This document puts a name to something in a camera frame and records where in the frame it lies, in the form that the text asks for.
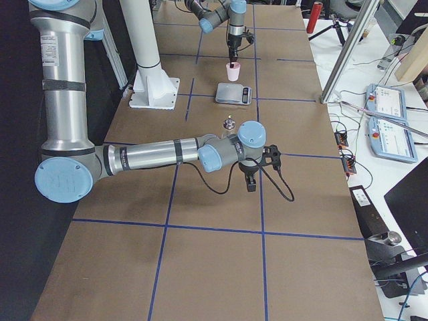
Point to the blue teach pendant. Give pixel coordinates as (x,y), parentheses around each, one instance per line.
(389,141)
(386,100)

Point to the black monitor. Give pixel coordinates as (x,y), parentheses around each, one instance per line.
(408,204)

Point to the orange black connector block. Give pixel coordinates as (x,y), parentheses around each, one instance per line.
(341,138)

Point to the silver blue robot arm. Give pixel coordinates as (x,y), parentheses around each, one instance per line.
(232,12)
(70,163)

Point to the red cylinder bottle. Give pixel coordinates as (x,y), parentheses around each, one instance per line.
(314,15)

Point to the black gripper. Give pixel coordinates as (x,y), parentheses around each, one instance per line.
(234,41)
(247,171)

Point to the silver digital kitchen scale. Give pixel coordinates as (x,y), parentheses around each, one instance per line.
(228,93)

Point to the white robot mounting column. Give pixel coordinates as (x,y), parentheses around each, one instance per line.
(152,88)

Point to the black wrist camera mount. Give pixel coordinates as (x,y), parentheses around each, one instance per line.
(271,156)

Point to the aluminium frame post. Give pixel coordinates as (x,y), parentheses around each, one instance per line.
(367,11)

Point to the glass sauce bottle steel spout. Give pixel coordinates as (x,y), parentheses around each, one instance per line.
(228,126)

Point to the upper blue teach pendant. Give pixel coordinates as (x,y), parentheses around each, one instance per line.
(386,100)

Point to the black tripod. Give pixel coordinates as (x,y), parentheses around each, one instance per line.
(337,24)

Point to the wooden beam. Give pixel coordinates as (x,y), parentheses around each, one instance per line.
(414,63)

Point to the lower blue teach pendant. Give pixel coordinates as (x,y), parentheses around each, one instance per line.
(389,141)

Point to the pink plastic cup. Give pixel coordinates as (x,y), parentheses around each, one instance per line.
(233,70)

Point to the black monitor stand base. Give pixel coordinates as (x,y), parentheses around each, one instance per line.
(394,268)

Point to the brown paper table cover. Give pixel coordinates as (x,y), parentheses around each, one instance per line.
(161,245)

